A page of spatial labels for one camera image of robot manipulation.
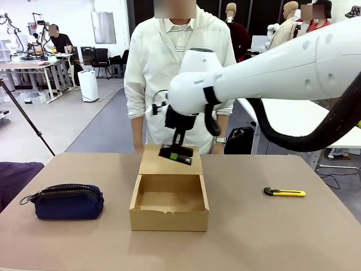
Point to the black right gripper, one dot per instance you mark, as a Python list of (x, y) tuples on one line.
[(180, 121)]

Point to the brown cardboard box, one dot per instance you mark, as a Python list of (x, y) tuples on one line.
[(169, 220)]

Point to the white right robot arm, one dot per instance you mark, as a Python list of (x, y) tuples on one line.
[(282, 73)]

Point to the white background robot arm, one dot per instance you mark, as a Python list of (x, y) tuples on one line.
[(42, 28), (9, 31)]

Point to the person's left hand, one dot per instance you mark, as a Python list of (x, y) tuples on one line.
[(218, 148)]

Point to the person's right hand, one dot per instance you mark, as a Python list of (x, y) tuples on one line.
[(138, 149)]

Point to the silver wrist watch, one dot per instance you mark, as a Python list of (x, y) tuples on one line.
[(221, 139)]

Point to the black handbag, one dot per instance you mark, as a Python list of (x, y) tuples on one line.
[(239, 141)]

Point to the person in white jacket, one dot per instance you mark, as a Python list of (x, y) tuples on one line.
[(158, 70)]

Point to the black office chair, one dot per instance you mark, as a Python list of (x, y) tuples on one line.
[(119, 63), (102, 60)]

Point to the white air purifier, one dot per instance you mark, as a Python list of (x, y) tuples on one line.
[(88, 86)]

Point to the white side table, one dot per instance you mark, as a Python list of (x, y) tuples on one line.
[(285, 118)]

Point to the mannequin in dark red garment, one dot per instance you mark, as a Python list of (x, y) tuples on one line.
[(239, 34)]

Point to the yellow utility knife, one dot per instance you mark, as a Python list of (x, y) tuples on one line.
[(290, 193)]

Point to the navy blue zipper pouch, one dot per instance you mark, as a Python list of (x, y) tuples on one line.
[(67, 206)]

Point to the mannequin in beige coat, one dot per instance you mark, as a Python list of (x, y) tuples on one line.
[(285, 31)]

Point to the seated person in black shirt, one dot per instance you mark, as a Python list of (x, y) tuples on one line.
[(60, 42)]

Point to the black tripod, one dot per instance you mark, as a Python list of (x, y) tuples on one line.
[(25, 115)]

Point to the dark purple cloth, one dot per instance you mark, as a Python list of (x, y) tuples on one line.
[(17, 180)]

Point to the grey workbench table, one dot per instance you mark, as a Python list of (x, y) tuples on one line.
[(25, 67)]

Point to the person in red top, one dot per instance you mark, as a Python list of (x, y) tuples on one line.
[(318, 24)]

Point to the black patterned cap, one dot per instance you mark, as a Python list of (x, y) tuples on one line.
[(354, 12)]

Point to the grey wall panel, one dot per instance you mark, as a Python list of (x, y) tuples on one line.
[(103, 27)]

